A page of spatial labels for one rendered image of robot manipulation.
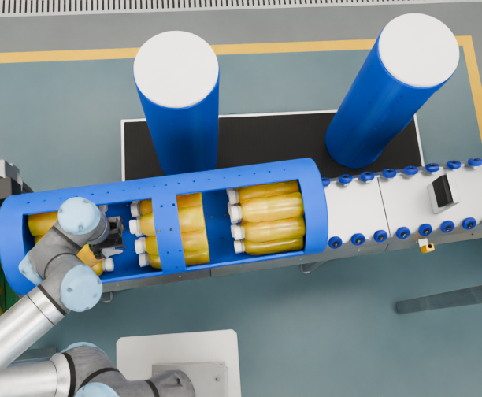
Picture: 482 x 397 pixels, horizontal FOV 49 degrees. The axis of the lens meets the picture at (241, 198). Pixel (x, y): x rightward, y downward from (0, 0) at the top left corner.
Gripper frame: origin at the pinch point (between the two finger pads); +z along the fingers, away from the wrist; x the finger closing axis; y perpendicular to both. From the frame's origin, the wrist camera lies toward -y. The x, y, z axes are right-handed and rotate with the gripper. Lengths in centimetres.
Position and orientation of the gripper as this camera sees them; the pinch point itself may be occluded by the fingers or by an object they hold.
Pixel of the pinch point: (103, 244)
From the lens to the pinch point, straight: 143.9
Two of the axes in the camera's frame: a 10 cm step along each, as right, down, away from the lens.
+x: -1.5, -9.6, 2.4
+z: -0.3, 2.5, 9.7
